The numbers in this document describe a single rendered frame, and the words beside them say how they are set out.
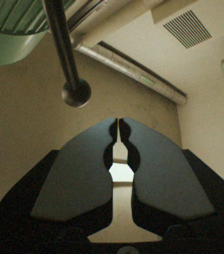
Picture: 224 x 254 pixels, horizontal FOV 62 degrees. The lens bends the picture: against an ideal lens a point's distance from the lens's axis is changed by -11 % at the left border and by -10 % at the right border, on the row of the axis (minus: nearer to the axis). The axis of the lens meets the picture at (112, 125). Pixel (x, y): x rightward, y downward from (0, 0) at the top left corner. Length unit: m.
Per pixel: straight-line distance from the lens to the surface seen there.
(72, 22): 1.99
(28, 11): 0.24
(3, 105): 1.65
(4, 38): 0.27
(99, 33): 1.97
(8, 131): 1.60
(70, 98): 0.23
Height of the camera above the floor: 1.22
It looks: 42 degrees up
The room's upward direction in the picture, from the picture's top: 110 degrees counter-clockwise
